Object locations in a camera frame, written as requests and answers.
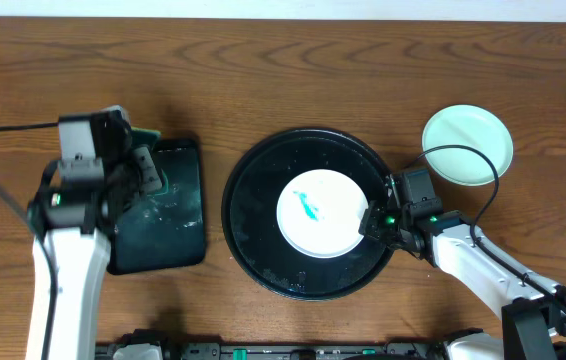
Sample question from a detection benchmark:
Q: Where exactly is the green yellow sponge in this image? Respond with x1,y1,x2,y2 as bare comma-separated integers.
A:
131,127,167,196

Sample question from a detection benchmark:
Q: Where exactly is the white plate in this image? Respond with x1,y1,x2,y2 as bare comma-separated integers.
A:
276,169,368,259

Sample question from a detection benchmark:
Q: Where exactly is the mint green plate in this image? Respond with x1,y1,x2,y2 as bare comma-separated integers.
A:
422,105,514,186

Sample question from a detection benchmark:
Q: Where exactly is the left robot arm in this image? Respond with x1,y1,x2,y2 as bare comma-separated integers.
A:
26,144,167,359

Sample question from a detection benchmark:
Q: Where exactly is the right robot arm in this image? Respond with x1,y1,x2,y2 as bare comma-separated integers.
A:
359,198,566,359

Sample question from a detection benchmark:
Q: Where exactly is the black rectangular tray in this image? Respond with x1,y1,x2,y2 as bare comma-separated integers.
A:
108,138,206,275

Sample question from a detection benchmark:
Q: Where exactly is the black round tray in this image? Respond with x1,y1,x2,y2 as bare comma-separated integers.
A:
221,128,393,301

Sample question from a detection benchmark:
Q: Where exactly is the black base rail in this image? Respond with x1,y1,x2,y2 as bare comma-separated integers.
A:
95,341,448,360

